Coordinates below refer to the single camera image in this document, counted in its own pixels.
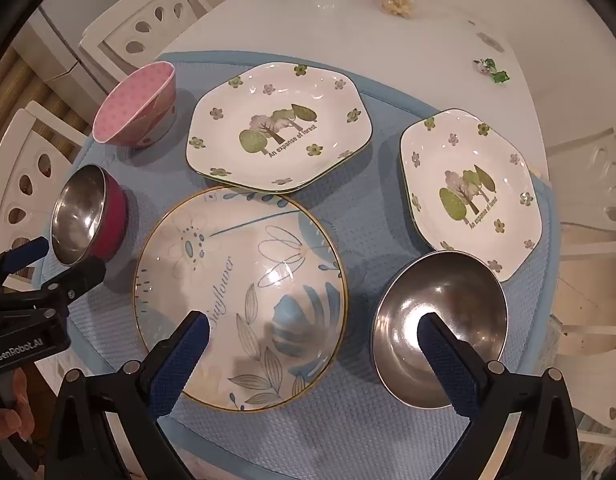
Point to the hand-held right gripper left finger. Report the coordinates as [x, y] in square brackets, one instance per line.
[180, 365]

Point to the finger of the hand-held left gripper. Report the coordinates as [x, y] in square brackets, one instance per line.
[80, 275]
[25, 254]

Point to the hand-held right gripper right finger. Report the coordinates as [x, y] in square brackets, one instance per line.
[448, 365]

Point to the magenta steel bowl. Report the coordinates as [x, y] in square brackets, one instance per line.
[80, 210]

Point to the round blue floral plate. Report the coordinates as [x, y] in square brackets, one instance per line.
[227, 260]

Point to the pink polka dot bowl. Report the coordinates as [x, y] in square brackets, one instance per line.
[127, 105]

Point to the hexagonal tree print plate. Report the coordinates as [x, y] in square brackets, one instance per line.
[453, 160]
[308, 105]

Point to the person's left hand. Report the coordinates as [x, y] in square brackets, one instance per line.
[7, 422]

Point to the white chair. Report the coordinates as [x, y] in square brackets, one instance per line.
[17, 160]
[588, 360]
[588, 160]
[137, 5]

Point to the blue waffle placemat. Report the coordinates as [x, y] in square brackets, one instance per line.
[378, 210]

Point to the white cabinet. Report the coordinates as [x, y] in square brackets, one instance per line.
[57, 45]

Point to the green flower trinket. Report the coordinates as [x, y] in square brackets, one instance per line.
[498, 76]

